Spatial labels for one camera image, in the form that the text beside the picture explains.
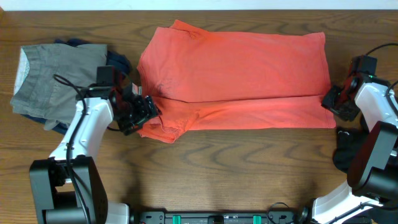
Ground folded grey shorts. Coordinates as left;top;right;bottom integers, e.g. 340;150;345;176
9;43;108;131

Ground folded navy blue garment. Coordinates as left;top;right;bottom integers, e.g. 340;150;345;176
21;37;133;135

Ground black garment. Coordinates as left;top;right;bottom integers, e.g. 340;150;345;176
333;116;369;174

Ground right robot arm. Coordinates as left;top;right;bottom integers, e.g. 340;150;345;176
302;55;397;223

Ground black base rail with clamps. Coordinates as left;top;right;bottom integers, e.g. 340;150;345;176
129;202;310;224

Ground red orange t-shirt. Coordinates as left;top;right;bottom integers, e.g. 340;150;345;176
137;20;336;143

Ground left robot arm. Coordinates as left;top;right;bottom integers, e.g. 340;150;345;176
29;66;158;223

